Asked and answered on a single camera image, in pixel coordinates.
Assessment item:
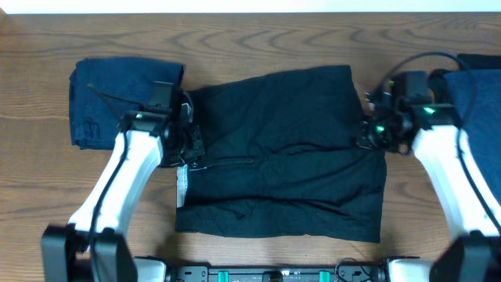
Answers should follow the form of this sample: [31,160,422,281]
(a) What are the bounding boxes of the black shorts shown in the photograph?
[175,65,387,243]

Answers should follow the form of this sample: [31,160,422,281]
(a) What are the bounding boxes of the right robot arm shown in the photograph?
[355,71,500,281]

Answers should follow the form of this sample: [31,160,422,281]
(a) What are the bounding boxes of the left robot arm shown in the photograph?
[41,81,204,281]

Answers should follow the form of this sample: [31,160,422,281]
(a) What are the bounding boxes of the dark clothes pile right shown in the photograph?
[427,54,500,201]

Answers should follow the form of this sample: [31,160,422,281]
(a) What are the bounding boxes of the folded navy blue garment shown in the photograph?
[69,56,184,150]

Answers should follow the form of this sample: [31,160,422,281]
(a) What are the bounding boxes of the right black camera cable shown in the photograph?
[371,50,501,232]

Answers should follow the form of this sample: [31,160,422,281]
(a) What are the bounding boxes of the black camera cable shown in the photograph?
[86,83,157,244]
[371,50,501,232]

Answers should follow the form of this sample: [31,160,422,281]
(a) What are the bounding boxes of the left black camera cable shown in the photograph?
[86,83,157,244]

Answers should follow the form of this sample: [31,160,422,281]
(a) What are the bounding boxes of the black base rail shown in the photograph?
[132,256,431,282]

